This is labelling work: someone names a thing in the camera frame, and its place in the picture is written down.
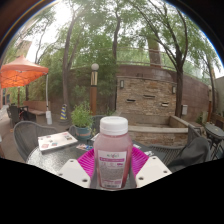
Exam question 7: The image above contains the grey wicker armchair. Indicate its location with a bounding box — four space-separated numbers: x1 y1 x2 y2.
13 120 60 163

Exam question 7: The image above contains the dark wicker chair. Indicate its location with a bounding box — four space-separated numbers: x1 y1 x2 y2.
8 104 38 126

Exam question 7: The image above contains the white umbrella base block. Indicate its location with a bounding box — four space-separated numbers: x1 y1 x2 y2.
45 110 53 126

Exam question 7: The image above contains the orange patio umbrella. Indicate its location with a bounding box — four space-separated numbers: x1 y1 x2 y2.
0 55 50 90

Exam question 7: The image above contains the brown lamp post white globe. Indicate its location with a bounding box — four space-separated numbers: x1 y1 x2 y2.
89 63 100 116

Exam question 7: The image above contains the blue yellow striped cone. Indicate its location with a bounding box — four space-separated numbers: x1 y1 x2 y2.
59 103 69 122

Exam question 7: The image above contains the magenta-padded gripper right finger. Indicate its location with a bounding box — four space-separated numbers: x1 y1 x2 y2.
130 146 173 189

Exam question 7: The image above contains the wooden bench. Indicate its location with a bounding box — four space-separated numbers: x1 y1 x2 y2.
23 99 48 117

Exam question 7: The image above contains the pink drink bottle white cap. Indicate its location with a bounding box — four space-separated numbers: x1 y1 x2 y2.
93 115 134 190

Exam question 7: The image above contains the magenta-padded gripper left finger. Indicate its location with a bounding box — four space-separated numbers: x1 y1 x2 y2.
57 148 98 189

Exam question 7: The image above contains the dark metal chair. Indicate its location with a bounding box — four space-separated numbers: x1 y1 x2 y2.
148 124 215 168

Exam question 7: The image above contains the green plant in teal pot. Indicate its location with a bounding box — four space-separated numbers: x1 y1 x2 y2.
70 103 95 140

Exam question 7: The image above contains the silver laptop with stickers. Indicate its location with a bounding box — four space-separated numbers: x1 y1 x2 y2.
37 131 79 154

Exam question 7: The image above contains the black backpack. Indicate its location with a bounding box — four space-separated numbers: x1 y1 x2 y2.
166 136 211 173

